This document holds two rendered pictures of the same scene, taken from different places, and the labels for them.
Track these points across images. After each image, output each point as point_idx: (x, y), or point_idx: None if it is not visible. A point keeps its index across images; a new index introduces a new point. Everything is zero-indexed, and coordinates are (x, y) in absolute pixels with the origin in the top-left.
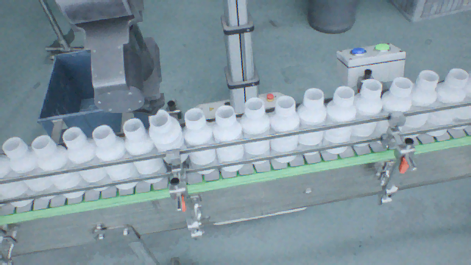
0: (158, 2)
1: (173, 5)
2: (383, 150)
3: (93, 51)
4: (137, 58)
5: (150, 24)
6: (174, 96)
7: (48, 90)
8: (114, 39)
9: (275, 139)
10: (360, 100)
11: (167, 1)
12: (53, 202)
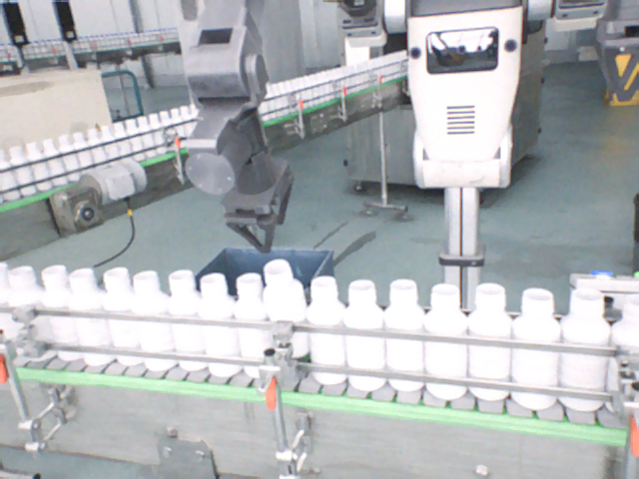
0: (398, 260)
1: (417, 267)
2: (621, 427)
3: (201, 119)
4: (243, 141)
5: (378, 283)
6: None
7: (198, 276)
8: (224, 113)
9: (427, 348)
10: (568, 317)
11: (411, 261)
12: (130, 370)
